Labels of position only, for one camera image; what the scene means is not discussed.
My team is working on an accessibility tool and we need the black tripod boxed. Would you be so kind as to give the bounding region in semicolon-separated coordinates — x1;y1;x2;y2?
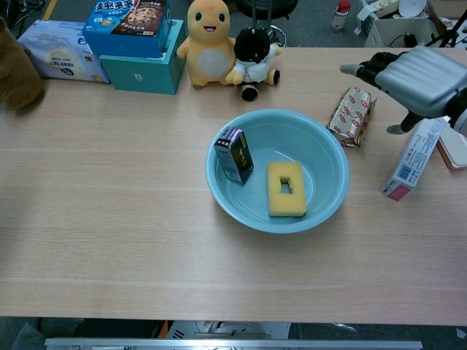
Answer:
422;21;467;48

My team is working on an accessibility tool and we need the yellow sponge with rectangular hole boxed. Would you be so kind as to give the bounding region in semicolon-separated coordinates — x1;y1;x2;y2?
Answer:
266;161;307;218

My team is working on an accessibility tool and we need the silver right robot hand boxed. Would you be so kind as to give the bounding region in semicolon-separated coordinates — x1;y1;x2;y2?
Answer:
339;45;467;135

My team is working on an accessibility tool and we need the red and white bottle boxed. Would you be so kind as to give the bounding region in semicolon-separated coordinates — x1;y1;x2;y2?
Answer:
331;0;352;33

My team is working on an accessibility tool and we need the aluminium rail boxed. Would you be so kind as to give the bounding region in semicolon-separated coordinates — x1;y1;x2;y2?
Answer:
44;338;424;350

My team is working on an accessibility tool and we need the white and pink flat case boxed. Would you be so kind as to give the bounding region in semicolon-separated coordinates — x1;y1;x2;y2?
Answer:
436;125;467;171

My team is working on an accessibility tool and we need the yellow plush dinosaur toy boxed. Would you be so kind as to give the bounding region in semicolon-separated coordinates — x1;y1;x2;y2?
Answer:
176;0;238;90

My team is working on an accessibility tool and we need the white tissue pack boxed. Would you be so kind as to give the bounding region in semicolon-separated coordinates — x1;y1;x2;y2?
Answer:
17;20;110;84

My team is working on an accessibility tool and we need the gold foil snack pack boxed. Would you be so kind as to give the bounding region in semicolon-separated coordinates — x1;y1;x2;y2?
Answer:
325;86;378;148

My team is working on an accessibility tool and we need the teal cardboard box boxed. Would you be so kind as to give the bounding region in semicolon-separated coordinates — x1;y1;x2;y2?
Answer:
99;18;187;96

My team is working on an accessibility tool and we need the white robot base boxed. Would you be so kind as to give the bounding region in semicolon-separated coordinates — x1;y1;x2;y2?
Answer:
166;320;290;340

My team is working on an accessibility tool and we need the white dish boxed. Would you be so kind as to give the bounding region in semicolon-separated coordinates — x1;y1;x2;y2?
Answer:
397;0;428;18

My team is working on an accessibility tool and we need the brown plush toy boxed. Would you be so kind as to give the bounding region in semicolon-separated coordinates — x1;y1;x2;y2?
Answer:
0;16;46;111

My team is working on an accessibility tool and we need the long floral print box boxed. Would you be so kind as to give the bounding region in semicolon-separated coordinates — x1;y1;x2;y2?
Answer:
379;117;447;202

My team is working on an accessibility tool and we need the blue cookie box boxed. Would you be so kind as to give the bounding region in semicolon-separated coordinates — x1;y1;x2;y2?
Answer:
82;0;172;59

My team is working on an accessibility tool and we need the white cardboard box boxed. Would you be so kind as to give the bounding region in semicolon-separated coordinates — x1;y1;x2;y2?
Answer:
363;17;444;48

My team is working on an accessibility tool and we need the small black carton box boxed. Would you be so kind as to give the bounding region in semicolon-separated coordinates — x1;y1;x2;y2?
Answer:
214;126;255;186

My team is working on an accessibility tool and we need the black and white plush doll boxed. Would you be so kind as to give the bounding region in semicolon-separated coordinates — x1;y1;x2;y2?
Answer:
225;27;283;102

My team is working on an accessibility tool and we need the black stool with chrome base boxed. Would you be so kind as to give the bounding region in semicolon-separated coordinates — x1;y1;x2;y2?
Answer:
235;0;300;47

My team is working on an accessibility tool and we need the light blue plastic basin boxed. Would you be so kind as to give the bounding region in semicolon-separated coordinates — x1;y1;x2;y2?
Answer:
204;109;350;234

